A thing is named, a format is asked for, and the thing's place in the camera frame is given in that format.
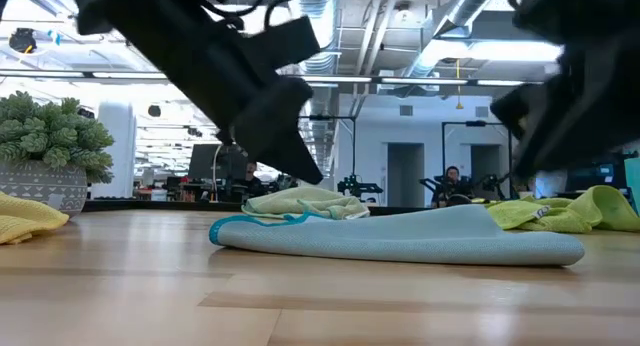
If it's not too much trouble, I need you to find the black overhead camera unit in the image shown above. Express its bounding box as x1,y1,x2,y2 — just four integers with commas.
8,27,38,54

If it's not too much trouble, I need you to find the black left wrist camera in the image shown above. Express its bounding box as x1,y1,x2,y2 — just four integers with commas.
243,14,322,73

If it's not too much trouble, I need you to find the person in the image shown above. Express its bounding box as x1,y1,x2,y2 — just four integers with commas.
430,164,474,209
243,160,269,197

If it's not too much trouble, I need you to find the smooth silver ventilation duct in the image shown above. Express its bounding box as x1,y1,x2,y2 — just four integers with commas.
399,0,504,80

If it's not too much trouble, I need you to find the yellow hanging pendant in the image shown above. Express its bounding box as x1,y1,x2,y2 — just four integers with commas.
453,58,464,111

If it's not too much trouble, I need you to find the pale green microfiber towel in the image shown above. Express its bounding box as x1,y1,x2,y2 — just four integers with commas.
241,185,372,221

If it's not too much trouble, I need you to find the artificial succulent in patterned pot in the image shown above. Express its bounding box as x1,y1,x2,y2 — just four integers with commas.
0,90,115,218

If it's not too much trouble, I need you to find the light blue microfiber towel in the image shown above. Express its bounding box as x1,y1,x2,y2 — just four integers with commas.
208,203,586,267

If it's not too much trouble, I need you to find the black computer monitor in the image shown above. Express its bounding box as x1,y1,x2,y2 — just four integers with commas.
567,160,626,192
188,143,236,181

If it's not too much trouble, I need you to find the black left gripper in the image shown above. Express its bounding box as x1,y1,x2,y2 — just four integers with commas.
73,0,326,186

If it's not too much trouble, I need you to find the yellow microfiber towel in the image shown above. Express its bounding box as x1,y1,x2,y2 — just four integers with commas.
0,190,70,246

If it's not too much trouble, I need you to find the corrugated silver ventilation duct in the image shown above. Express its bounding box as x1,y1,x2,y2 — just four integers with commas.
299,0,342,75

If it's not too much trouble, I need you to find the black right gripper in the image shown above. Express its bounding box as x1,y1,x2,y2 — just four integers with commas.
491,0,640,180

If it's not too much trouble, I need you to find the lime green microfiber towel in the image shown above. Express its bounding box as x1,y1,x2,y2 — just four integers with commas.
482,184,640,235

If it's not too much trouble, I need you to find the black aluminium table frame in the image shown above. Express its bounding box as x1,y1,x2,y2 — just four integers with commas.
82,199,246,213

